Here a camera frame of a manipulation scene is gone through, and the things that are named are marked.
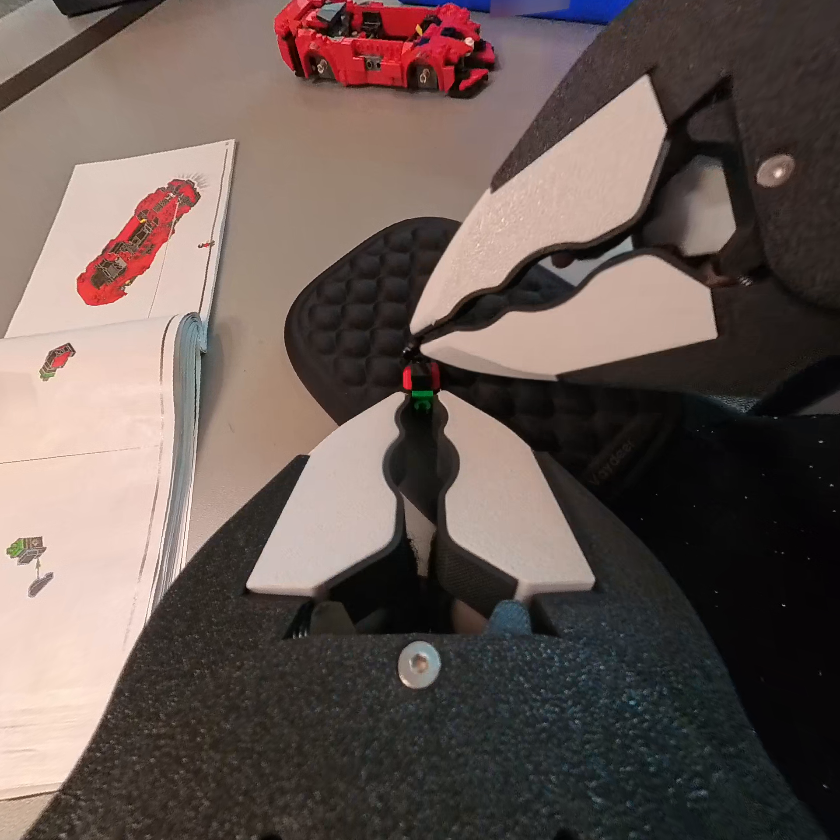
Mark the red lego car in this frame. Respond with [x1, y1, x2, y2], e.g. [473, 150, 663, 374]
[273, 0, 497, 101]

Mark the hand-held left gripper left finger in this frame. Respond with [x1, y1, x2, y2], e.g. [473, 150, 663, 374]
[245, 392, 413, 601]

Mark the black quilted wrist rest pad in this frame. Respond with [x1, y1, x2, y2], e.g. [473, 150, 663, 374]
[283, 217, 664, 490]

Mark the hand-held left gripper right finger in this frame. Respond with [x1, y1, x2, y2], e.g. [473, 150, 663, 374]
[432, 392, 598, 602]

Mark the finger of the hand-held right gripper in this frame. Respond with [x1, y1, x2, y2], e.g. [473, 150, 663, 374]
[408, 73, 736, 337]
[420, 252, 720, 383]

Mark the blue plastic bin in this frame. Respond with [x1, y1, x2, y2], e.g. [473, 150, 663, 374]
[403, 0, 634, 14]

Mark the lego instruction booklet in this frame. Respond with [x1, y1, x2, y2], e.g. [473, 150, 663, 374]
[0, 139, 237, 803]

